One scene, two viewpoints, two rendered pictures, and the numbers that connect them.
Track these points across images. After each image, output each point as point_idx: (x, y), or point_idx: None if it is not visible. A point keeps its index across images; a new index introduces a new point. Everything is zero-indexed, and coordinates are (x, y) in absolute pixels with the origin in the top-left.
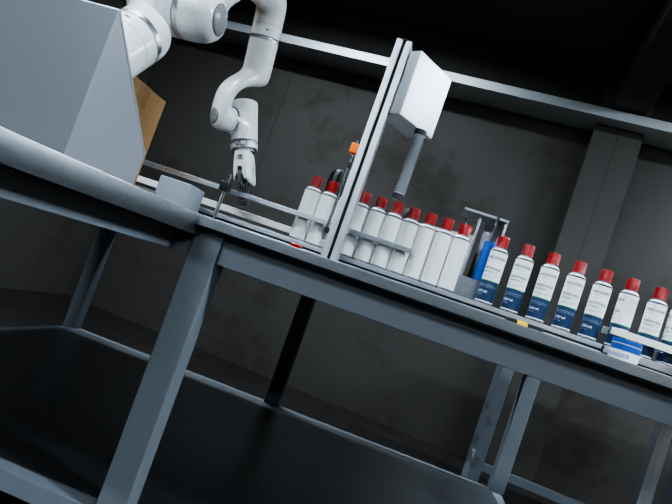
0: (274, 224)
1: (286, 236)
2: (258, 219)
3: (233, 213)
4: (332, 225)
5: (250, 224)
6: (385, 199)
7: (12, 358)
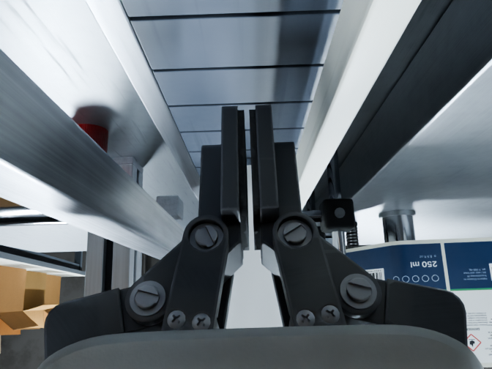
0: (298, 165)
1: (175, 159)
2: (309, 129)
3: (343, 1)
4: (86, 262)
5: (135, 88)
6: None
7: None
